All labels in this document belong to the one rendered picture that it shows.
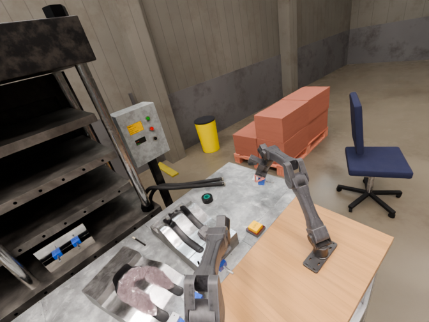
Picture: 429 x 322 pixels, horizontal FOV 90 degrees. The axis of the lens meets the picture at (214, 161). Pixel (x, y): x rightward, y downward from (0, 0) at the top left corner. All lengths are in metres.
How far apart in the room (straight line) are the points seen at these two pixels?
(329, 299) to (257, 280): 0.29
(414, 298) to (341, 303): 1.13
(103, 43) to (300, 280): 3.53
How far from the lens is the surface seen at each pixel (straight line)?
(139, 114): 1.64
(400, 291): 2.20
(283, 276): 1.15
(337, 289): 1.14
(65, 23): 1.38
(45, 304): 1.57
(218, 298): 0.62
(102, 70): 3.68
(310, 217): 1.09
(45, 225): 1.66
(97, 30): 3.75
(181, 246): 1.22
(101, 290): 1.25
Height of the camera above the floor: 1.78
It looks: 29 degrees down
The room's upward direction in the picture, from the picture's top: 14 degrees counter-clockwise
